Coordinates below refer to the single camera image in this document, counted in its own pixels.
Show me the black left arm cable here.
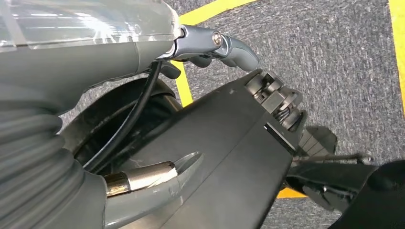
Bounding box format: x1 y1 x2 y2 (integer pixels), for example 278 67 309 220
83 62 162 171

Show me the yellow floor tape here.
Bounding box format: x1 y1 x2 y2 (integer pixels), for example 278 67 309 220
171 0 405 200

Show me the black robot wheeled base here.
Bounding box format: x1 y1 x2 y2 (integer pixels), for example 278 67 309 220
60 69 405 229

